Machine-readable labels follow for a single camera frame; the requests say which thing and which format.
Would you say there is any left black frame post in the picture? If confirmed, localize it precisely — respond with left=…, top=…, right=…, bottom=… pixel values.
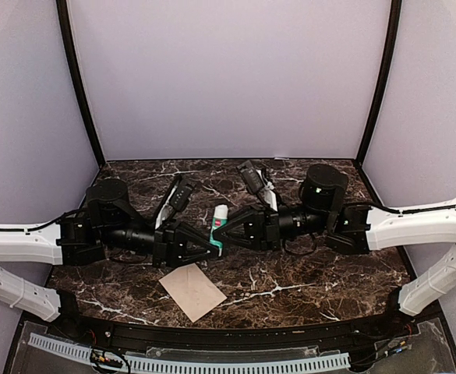
left=55, top=0, right=106, bottom=168

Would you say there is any white slotted cable duct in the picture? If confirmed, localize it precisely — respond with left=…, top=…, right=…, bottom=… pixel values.
left=28, top=333, right=351, bottom=373

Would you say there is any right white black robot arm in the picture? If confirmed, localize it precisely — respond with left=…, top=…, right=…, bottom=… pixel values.
left=212, top=161, right=456, bottom=338

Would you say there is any small circuit board with wires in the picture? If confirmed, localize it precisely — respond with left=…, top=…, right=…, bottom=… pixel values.
left=90, top=350, right=123, bottom=370

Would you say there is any black curved front rail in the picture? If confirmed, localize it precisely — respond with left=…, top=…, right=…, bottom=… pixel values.
left=24, top=302, right=443, bottom=354

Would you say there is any beige paper envelope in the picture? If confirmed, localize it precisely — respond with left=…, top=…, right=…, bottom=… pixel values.
left=159, top=264, right=227, bottom=323

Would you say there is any right black frame post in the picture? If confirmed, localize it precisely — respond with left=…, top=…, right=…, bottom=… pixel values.
left=355, top=0, right=402, bottom=168

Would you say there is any black frame post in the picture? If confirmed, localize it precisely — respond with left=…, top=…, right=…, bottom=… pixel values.
left=55, top=0, right=106, bottom=168
left=355, top=0, right=402, bottom=168

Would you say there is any white green glue stick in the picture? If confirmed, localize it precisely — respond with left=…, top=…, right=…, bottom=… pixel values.
left=210, top=204, right=228, bottom=257

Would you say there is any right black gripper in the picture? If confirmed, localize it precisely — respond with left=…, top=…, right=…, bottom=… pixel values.
left=210, top=202, right=332, bottom=252

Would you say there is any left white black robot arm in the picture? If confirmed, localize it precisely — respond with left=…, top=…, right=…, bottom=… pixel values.
left=0, top=177, right=221, bottom=340

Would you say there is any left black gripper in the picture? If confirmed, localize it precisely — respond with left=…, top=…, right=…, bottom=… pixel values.
left=100, top=217, right=221, bottom=270

